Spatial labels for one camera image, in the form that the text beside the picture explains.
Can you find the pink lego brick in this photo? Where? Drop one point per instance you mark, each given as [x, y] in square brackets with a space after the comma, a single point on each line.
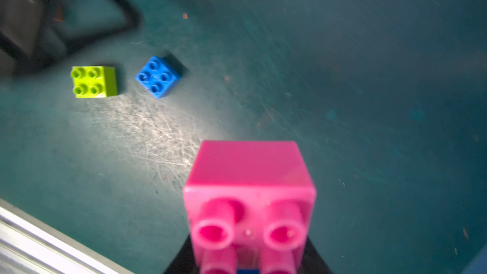
[249, 206]

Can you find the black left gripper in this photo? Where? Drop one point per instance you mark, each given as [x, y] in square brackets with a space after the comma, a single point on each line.
[30, 36]

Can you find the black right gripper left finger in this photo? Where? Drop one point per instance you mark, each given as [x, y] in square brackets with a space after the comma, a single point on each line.
[184, 262]

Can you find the light blue long lego brick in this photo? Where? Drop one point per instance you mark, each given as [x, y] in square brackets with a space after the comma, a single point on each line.
[248, 271]

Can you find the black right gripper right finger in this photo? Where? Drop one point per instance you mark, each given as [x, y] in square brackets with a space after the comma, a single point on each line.
[312, 262]

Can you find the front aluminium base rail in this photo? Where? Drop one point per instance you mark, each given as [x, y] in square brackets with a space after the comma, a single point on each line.
[31, 246]

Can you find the lime green lego brick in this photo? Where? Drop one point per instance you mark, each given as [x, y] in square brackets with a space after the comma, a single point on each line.
[94, 81]

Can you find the dark blue lego brick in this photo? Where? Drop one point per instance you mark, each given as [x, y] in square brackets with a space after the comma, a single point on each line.
[158, 77]

